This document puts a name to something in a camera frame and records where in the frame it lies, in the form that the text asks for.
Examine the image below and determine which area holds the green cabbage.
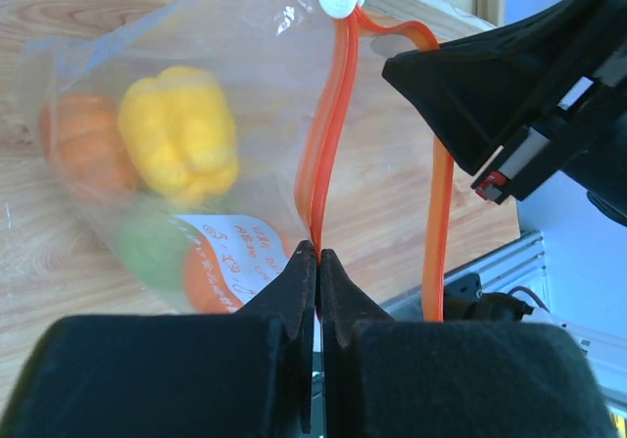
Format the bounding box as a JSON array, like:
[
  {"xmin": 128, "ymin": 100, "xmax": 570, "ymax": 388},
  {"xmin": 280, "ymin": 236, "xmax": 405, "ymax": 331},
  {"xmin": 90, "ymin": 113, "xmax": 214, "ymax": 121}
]
[{"xmin": 115, "ymin": 212, "xmax": 200, "ymax": 291}]

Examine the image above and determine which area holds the clear zip bag orange zipper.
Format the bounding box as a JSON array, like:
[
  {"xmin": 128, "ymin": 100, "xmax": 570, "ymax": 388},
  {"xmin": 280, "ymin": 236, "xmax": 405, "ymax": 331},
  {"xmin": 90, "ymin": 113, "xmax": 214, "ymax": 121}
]
[{"xmin": 20, "ymin": 0, "xmax": 453, "ymax": 320}]

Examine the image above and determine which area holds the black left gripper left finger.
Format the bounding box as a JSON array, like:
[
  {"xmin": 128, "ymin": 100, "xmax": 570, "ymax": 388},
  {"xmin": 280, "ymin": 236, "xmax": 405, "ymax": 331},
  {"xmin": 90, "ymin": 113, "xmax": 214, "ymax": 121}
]
[{"xmin": 1, "ymin": 241, "xmax": 317, "ymax": 437}]

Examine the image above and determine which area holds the yellow bell pepper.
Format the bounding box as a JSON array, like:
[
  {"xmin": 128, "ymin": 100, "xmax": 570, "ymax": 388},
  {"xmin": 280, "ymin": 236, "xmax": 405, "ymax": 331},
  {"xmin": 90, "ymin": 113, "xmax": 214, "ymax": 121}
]
[{"xmin": 118, "ymin": 66, "xmax": 239, "ymax": 207}]

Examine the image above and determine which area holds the orange fruit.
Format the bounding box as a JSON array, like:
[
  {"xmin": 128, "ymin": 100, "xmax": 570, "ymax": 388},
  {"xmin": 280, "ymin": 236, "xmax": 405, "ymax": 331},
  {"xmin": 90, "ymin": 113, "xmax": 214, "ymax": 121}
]
[
  {"xmin": 38, "ymin": 93, "xmax": 140, "ymax": 203},
  {"xmin": 183, "ymin": 225, "xmax": 289, "ymax": 314}
]

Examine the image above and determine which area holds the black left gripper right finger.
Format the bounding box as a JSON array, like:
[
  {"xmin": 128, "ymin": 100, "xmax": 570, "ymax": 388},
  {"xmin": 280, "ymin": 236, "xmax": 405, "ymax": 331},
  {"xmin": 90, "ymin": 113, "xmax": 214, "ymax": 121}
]
[{"xmin": 318, "ymin": 250, "xmax": 615, "ymax": 437}]

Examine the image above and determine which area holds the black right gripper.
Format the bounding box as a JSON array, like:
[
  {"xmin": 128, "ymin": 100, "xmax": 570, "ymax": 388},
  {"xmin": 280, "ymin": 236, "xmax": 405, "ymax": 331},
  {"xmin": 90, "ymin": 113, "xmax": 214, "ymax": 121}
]
[{"xmin": 382, "ymin": 0, "xmax": 626, "ymax": 224}]

